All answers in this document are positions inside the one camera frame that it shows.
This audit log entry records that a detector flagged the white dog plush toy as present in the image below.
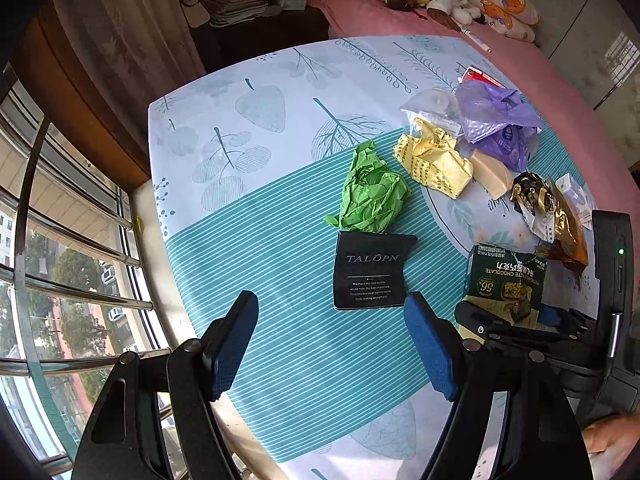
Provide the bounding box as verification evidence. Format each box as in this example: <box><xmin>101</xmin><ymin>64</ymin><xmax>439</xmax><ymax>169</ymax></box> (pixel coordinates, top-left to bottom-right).
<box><xmin>427</xmin><ymin>0</ymin><xmax>488</xmax><ymax>26</ymax></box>

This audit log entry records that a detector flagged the dark wooden nightstand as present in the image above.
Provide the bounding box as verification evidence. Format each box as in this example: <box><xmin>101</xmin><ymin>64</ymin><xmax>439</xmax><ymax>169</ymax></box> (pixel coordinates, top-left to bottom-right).
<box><xmin>192</xmin><ymin>5</ymin><xmax>331</xmax><ymax>76</ymax></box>

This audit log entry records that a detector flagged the leaf print teal tablecloth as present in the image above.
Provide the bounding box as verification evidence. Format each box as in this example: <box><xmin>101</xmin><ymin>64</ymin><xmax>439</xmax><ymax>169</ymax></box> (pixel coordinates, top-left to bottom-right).
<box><xmin>148</xmin><ymin>35</ymin><xmax>601</xmax><ymax>480</ymax></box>

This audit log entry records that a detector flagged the patterned beige curtain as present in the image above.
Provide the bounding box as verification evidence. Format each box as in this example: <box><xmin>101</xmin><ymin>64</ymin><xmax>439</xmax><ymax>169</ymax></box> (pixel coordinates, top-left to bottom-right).
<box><xmin>52</xmin><ymin>0</ymin><xmax>206</xmax><ymax>91</ymax></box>

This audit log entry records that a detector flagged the gold brown snack bag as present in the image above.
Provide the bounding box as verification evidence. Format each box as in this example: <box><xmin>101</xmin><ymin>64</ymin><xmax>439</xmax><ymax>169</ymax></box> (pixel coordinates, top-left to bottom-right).
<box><xmin>525</xmin><ymin>180</ymin><xmax>591</xmax><ymax>281</ymax></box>

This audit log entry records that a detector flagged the stack of papers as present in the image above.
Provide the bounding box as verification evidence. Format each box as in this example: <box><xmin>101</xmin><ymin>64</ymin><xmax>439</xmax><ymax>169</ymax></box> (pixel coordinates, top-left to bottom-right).
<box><xmin>207</xmin><ymin>0</ymin><xmax>278</xmax><ymax>28</ymax></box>

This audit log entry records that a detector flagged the clear plastic bag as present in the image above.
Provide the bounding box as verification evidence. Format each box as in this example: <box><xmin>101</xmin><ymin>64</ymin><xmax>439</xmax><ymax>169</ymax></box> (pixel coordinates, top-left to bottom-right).
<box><xmin>400</xmin><ymin>87</ymin><xmax>463</xmax><ymax>136</ymax></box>

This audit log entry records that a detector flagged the metal window grille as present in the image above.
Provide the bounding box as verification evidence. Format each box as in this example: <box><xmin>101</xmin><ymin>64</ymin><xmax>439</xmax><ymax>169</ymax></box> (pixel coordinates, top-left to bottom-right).
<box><xmin>0</xmin><ymin>65</ymin><xmax>171</xmax><ymax>476</ymax></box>

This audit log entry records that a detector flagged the yellow printed wrapper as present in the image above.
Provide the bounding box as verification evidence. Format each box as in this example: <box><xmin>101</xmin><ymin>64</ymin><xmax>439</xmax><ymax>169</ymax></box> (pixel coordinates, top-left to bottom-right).
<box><xmin>393</xmin><ymin>119</ymin><xmax>475</xmax><ymax>197</ymax></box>

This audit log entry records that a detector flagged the green paper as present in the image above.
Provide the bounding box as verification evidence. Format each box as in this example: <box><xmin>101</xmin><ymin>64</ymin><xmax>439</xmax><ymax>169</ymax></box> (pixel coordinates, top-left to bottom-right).
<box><xmin>324</xmin><ymin>140</ymin><xmax>412</xmax><ymax>235</ymax></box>

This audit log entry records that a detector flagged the small white box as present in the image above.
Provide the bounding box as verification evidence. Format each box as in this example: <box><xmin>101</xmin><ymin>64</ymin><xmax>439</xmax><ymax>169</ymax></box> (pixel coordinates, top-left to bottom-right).
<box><xmin>555</xmin><ymin>172</ymin><xmax>594</xmax><ymax>231</ymax></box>

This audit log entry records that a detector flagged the purple plastic bag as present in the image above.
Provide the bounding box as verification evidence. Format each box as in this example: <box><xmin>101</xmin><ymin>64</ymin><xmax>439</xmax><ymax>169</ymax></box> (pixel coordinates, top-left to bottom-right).
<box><xmin>454</xmin><ymin>80</ymin><xmax>543</xmax><ymax>173</ymax></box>

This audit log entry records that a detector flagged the beige paper piece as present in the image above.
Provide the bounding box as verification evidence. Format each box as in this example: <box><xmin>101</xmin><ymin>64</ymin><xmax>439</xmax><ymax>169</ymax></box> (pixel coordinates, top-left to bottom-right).
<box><xmin>470</xmin><ymin>149</ymin><xmax>515</xmax><ymax>200</ymax></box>

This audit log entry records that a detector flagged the black paper card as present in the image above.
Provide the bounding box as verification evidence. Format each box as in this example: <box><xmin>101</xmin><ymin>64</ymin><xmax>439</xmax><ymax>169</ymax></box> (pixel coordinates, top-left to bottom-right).
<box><xmin>333</xmin><ymin>231</ymin><xmax>418</xmax><ymax>311</ymax></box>

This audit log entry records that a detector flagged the white marker pen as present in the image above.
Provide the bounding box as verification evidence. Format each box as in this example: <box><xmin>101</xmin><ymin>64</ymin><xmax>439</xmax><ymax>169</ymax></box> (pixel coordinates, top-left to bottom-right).
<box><xmin>459</xmin><ymin>25</ymin><xmax>492</xmax><ymax>53</ymax></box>

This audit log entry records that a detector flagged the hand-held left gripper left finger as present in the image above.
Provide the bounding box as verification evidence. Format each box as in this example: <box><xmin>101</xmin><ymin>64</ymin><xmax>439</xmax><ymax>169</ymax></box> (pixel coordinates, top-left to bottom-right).
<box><xmin>71</xmin><ymin>290</ymin><xmax>261</xmax><ymax>480</ymax></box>

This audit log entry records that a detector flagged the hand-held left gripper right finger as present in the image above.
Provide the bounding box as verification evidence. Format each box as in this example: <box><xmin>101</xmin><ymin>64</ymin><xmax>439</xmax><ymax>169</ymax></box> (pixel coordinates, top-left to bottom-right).
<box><xmin>404</xmin><ymin>291</ymin><xmax>587</xmax><ymax>480</ymax></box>

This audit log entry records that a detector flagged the black gold foil wrapper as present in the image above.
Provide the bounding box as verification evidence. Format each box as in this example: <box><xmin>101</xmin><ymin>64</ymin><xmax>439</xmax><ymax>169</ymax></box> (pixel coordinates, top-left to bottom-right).
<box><xmin>510</xmin><ymin>171</ymin><xmax>557</xmax><ymax>218</ymax></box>

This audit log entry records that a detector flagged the green chocolate box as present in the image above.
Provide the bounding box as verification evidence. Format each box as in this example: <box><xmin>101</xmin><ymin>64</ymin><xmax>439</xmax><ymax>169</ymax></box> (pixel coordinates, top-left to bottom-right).
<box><xmin>464</xmin><ymin>242</ymin><xmax>548</xmax><ymax>323</ymax></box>

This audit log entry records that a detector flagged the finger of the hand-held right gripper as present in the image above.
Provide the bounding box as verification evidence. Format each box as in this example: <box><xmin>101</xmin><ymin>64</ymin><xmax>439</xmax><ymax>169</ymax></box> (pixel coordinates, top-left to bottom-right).
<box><xmin>539</xmin><ymin>305</ymin><xmax>597</xmax><ymax>347</ymax></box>
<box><xmin>454</xmin><ymin>301</ymin><xmax>539</xmax><ymax>354</ymax></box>

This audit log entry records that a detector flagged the red white carton box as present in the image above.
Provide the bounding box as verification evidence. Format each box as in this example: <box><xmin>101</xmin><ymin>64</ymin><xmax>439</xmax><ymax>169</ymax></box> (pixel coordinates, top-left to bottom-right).
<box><xmin>459</xmin><ymin>65</ymin><xmax>506</xmax><ymax>92</ymax></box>

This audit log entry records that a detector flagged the person's right hand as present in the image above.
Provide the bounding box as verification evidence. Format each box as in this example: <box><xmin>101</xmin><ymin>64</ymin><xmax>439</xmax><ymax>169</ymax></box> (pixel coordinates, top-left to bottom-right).
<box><xmin>582</xmin><ymin>411</ymin><xmax>640</xmax><ymax>456</ymax></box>

